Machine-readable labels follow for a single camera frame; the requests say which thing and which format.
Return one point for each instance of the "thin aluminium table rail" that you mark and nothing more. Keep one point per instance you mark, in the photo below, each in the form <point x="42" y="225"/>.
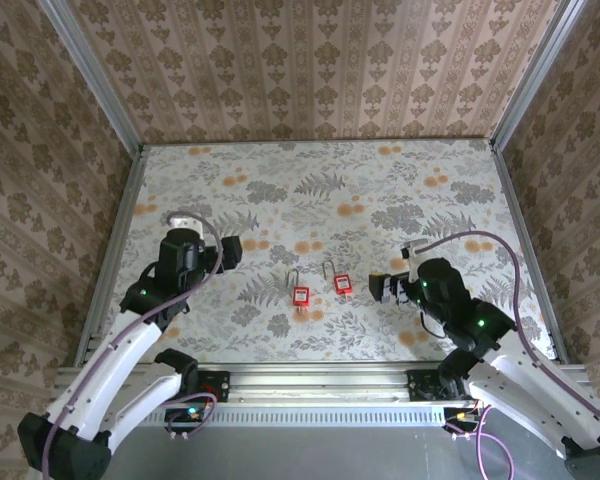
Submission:
<point x="320" y="143"/>

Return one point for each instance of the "aluminium table side rail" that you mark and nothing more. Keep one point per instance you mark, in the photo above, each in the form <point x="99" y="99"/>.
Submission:
<point x="111" y="240"/>
<point x="527" y="225"/>

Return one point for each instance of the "grey metal panel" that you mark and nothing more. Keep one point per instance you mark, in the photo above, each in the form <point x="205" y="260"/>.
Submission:
<point x="305" y="455"/>

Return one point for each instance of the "small black control board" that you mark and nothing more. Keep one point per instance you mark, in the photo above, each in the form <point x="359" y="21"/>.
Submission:
<point x="192" y="414"/>
<point x="460" y="416"/>

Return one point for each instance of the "aluminium frame post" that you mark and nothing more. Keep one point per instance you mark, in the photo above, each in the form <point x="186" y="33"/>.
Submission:
<point x="540" y="75"/>
<point x="92" y="75"/>

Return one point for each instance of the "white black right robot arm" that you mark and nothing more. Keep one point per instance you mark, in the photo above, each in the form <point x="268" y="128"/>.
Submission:
<point x="530" y="380"/>

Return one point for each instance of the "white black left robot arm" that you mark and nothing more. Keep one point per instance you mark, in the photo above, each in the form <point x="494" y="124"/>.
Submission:
<point x="125" y="350"/>

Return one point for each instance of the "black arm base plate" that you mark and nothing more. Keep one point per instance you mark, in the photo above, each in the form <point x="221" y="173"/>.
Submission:
<point x="222" y="387"/>
<point x="417" y="387"/>

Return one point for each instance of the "red safety padlock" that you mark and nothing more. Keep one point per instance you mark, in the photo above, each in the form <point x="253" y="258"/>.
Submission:
<point x="300" y="295"/>

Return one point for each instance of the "wide grooved aluminium rail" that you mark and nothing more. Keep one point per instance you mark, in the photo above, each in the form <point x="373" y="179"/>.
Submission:
<point x="320" y="382"/>

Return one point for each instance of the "red safety padlock marked 000005A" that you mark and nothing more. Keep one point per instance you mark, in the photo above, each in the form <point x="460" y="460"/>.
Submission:
<point x="341" y="283"/>

